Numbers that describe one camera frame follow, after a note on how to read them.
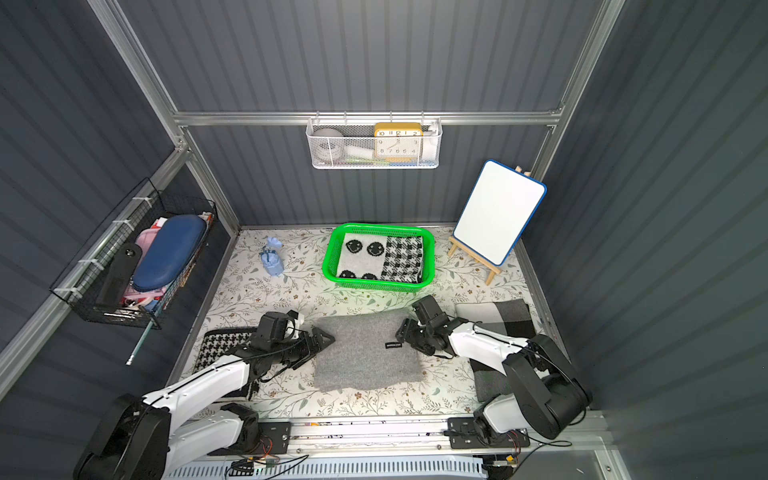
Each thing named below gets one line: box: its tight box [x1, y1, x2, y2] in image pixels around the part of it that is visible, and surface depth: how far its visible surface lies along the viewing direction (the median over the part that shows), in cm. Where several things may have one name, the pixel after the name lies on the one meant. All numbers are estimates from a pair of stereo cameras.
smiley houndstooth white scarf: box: [337, 233, 423, 283], surface depth 107 cm
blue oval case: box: [132, 215, 207, 290], surface depth 69 cm
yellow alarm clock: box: [374, 122, 424, 160], surface depth 91 cm
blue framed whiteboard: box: [453, 160, 548, 266], surface depth 91 cm
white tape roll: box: [313, 128, 345, 161], surface depth 89 cm
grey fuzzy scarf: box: [314, 311, 424, 392], surface depth 85 cm
